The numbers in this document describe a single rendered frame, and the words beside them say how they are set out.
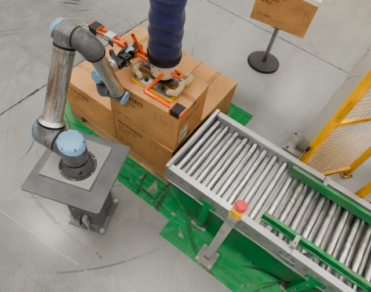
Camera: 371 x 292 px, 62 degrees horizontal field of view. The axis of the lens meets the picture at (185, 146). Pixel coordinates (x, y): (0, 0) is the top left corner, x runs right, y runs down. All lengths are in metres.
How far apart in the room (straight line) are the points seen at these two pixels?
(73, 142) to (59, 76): 0.36
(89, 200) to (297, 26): 2.63
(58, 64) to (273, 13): 2.41
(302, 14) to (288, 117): 1.05
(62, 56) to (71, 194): 0.80
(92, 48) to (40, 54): 2.41
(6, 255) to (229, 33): 3.53
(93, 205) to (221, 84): 1.59
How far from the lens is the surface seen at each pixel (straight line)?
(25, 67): 3.90
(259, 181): 2.35
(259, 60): 4.09
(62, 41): 1.69
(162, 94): 2.12
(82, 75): 2.88
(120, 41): 2.31
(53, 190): 2.03
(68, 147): 1.81
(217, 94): 2.78
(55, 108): 1.84
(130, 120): 2.41
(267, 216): 2.15
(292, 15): 3.51
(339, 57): 4.75
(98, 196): 1.95
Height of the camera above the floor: 2.51
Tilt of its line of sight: 56 degrees down
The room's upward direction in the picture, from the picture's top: 12 degrees clockwise
